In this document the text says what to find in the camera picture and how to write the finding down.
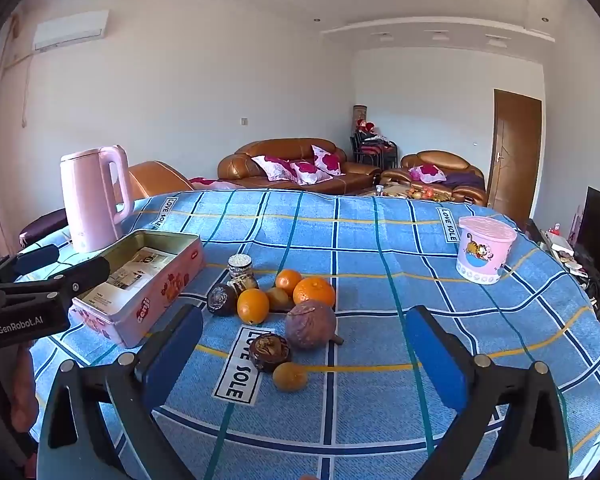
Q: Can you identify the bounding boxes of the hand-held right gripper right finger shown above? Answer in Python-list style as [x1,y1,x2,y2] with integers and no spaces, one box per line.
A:
[404,305,573,480]

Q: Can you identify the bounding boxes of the pink floral tin box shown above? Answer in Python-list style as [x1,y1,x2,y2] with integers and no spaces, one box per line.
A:
[69,229,206,350]

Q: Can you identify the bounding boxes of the brown leather chair back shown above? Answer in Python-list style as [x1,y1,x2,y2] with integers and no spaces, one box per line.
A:
[127,161,196,201]

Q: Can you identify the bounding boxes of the small tan cake print can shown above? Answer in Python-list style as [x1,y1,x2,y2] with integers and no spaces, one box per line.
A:
[227,275,259,297]

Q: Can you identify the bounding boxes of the low television cabinet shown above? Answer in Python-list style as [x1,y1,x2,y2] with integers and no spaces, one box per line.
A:
[540,220,600,321]

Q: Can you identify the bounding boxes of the smooth orange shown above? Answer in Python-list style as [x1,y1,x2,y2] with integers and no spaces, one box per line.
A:
[237,288,270,325]
[275,269,304,296]

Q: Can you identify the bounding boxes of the brown leather armchair sofa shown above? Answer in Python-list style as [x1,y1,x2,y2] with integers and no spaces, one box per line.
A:
[380,150,488,207]

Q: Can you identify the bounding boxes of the white wall air conditioner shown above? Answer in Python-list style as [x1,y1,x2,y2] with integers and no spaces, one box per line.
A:
[33,10,110,52]

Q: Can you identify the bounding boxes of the large purple passion fruit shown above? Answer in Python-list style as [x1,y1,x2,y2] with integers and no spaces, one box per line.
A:
[285,299,345,351]

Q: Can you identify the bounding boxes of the long brown leather sofa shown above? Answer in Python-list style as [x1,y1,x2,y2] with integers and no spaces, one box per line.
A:
[217,138,381,196]

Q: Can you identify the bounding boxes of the kiwi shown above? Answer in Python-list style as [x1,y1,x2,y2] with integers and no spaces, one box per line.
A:
[265,286,293,312]

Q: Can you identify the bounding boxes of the small yellow round fruit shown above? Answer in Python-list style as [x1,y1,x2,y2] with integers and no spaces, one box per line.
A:
[272,362,308,393]

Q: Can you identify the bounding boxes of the small dark cake print can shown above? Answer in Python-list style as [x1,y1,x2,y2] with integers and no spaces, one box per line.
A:
[228,254,254,279]

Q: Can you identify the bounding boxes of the brown wooden door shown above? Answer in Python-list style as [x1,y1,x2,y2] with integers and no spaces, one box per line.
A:
[486,89,543,223]

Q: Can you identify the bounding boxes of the pink cartoon cat cup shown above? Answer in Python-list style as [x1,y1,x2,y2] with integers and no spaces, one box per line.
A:
[455,215,518,286]

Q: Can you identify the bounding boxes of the bumpy mandarin orange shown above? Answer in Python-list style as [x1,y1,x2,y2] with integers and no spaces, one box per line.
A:
[293,276,336,311]

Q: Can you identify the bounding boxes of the stacked dark chairs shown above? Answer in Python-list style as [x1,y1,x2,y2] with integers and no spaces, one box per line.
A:
[350,130,398,171]

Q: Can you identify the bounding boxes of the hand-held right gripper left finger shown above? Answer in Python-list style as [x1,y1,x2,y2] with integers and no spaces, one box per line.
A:
[37,302,206,480]

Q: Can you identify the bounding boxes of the person's left hand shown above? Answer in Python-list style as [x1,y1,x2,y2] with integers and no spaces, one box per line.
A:
[10,347,38,431]

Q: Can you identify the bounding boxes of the printed paper leaflet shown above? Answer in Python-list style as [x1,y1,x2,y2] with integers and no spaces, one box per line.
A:
[87,246,178,306]

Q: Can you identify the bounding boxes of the blue plaid tablecloth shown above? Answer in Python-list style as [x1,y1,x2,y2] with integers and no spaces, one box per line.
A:
[17,187,600,480]

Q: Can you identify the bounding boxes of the purple blanket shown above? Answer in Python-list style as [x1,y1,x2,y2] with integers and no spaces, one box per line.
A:
[442,172,485,191]

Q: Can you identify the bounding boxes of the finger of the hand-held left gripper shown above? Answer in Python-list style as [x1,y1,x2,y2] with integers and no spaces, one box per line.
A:
[0,256,112,301]
[0,244,61,286]

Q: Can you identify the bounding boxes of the pink electric kettle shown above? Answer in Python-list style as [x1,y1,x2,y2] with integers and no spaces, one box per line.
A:
[60,145,135,254]

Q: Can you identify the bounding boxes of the white pillow with magenta flowers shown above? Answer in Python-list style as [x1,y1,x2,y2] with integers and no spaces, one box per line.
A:
[409,164,446,183]
[290,160,333,186]
[251,155,297,182]
[312,145,342,176]

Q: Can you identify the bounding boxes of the cluttered coffee table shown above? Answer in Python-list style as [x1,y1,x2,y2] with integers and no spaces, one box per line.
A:
[360,182,456,203]

